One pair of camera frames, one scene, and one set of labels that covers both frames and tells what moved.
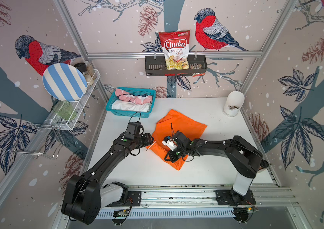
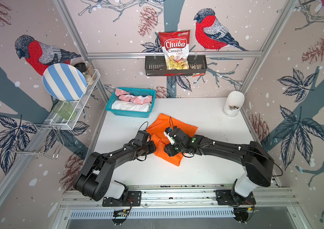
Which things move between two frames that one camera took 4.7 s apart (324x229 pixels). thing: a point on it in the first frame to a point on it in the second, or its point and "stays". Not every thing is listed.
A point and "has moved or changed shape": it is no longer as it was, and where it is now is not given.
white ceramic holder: x=234 y=103 stays
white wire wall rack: x=42 y=139 stays
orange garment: x=168 y=126 has moved or changed shape
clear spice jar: x=90 y=71 stays
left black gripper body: x=143 y=140 to x=148 y=148
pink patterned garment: x=124 y=95 stays
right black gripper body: x=177 y=152 to x=173 y=150
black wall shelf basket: x=155 y=65 stays
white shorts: x=128 y=106 stays
